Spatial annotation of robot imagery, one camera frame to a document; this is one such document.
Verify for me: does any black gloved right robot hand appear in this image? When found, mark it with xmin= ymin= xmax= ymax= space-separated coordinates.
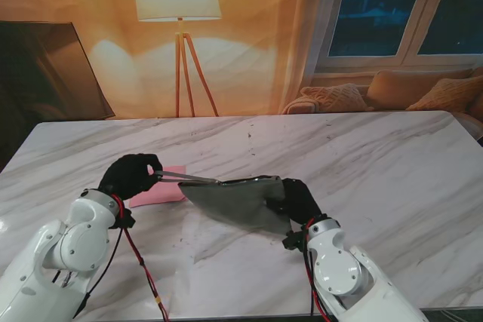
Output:
xmin=266 ymin=177 xmax=324 ymax=227

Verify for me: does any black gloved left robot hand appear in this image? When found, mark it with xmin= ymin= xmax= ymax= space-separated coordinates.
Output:
xmin=98 ymin=153 xmax=164 ymax=201

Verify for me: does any pink paper document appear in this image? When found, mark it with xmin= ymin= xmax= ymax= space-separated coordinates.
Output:
xmin=129 ymin=165 xmax=188 ymax=209

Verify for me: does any grey suede zip pouch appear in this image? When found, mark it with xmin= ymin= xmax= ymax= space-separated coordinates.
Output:
xmin=152 ymin=170 xmax=294 ymax=238

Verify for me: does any printed living room backdrop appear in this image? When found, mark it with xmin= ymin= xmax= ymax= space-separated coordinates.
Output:
xmin=0 ymin=0 xmax=483 ymax=121

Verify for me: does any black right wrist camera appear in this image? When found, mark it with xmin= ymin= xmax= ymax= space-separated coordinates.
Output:
xmin=281 ymin=230 xmax=307 ymax=251

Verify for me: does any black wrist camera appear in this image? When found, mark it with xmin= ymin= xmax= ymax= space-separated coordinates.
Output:
xmin=281 ymin=230 xmax=307 ymax=251
xmin=109 ymin=207 xmax=137 ymax=229

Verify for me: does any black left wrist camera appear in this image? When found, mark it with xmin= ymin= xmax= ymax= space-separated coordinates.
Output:
xmin=109 ymin=207 xmax=137 ymax=229

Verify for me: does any red black right arm cable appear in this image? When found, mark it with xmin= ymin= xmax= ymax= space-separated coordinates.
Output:
xmin=303 ymin=219 xmax=340 ymax=322

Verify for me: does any red black arm cable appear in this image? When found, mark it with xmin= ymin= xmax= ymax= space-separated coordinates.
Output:
xmin=303 ymin=219 xmax=340 ymax=322
xmin=73 ymin=194 xmax=171 ymax=322

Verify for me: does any red black left arm cable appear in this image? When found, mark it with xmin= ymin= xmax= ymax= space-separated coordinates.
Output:
xmin=73 ymin=194 xmax=171 ymax=322

